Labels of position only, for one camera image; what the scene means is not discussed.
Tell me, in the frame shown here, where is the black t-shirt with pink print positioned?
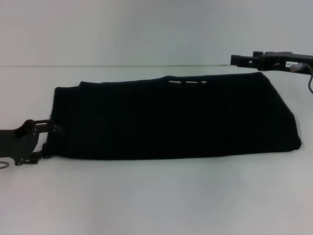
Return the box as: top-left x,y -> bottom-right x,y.
45,73 -> 302,161

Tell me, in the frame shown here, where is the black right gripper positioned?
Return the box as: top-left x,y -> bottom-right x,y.
230,51 -> 313,72

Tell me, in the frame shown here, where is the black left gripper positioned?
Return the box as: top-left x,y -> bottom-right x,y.
0,118 -> 63,166

